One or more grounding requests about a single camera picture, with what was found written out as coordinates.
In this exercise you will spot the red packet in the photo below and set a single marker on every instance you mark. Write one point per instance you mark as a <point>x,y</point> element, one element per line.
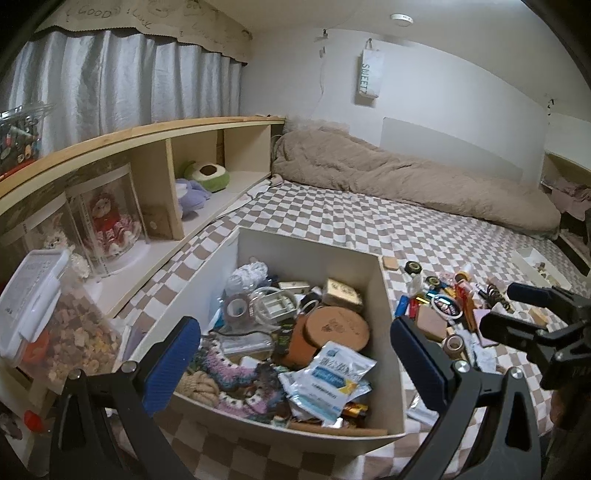
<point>461,291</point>

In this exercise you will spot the purple plush toy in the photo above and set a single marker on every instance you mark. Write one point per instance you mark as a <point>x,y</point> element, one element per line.
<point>191,196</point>

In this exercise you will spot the white plastic frame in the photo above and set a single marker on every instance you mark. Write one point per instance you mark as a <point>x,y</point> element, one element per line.
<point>277,304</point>

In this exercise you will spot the wooden cabinet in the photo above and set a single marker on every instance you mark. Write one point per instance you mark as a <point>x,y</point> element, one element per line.
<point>551,161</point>

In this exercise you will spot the wooden shelf unit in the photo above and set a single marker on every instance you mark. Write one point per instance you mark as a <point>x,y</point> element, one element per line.
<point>138,131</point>

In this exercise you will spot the white tray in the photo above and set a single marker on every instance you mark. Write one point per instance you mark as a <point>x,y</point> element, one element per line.
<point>535,265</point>

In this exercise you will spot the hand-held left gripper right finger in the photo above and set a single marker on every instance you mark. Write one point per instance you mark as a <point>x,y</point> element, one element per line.
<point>415,364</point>

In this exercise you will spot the white and blue packet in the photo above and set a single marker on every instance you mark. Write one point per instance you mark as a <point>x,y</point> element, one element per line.
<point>332,374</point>

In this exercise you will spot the white smoke detector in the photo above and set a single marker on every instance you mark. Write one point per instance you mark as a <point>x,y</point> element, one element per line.
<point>401,18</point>

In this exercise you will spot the checkered bed sheet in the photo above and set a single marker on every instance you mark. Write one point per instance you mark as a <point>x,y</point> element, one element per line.
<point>346,212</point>

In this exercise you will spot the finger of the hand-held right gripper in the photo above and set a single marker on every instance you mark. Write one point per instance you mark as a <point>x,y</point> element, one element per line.
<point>508,328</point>
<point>524,292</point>

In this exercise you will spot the beige fleece blanket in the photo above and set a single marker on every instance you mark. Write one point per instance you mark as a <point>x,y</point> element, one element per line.
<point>392,175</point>

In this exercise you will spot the brown card with clear hook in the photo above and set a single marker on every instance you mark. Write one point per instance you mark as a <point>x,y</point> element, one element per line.
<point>431,325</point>

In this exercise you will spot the clear box of colourful trinkets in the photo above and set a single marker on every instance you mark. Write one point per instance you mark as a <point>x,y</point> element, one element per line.
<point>18,138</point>

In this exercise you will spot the brown bandage roll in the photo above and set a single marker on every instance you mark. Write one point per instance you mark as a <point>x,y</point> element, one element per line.
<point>454,345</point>

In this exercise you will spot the white curtain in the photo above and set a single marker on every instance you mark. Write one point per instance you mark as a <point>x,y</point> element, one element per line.
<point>115,78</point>

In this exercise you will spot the snack container with white lid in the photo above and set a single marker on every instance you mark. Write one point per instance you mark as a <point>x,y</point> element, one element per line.
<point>74,332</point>

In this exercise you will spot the cream cardboard shoe box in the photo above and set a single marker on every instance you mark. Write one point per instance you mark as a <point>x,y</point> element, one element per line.
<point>323,251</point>

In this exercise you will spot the white bottle with yellow liquid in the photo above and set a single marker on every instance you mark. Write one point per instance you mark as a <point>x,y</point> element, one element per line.
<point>417,284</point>

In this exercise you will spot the green avocado plush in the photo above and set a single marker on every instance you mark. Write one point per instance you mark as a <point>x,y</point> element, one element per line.
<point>207,175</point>

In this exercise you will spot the cream curtain valance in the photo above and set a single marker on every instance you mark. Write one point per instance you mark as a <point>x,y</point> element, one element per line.
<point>138,18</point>

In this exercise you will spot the black tape roll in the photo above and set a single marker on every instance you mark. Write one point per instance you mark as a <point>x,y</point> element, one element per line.
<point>412,267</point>
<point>431,281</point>

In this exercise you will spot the black oval tin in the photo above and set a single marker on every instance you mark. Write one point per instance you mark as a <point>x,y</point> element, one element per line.
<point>445,307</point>

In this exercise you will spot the white paper bag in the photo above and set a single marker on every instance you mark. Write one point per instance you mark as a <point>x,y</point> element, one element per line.
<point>369,74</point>

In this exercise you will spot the cream rabbit doll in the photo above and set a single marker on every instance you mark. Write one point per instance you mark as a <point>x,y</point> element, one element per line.
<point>57,240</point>

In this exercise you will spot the multicolour crocheted piece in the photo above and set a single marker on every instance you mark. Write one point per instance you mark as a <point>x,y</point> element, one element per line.
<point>235,369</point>

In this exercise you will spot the round brown tin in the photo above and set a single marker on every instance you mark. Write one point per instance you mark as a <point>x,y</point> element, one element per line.
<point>332,330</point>

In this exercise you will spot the blue lighter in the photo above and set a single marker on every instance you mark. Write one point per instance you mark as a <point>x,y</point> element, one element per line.
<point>400,307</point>

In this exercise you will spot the clear tape roll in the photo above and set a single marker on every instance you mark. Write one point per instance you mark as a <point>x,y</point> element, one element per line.
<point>238,307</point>

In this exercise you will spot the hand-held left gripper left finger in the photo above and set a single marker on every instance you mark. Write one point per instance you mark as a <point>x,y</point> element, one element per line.
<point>171,364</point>

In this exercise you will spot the pink notepad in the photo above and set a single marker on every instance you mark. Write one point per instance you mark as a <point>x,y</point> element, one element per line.
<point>480,317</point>

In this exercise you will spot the doll in red dress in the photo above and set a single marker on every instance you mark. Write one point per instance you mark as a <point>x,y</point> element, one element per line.
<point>108,221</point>

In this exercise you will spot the small wooden block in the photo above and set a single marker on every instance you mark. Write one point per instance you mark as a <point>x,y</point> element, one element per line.
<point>538,315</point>

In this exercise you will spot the gold box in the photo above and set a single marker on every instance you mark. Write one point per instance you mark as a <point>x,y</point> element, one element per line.
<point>341,295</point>

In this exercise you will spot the doll in clear case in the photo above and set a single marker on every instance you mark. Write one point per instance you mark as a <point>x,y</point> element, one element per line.
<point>124,184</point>

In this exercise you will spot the small brown box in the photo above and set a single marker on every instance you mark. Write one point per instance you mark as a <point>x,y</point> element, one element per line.
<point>157,224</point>

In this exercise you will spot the tan makeup sponge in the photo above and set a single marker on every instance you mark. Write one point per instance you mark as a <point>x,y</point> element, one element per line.
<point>389,264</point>

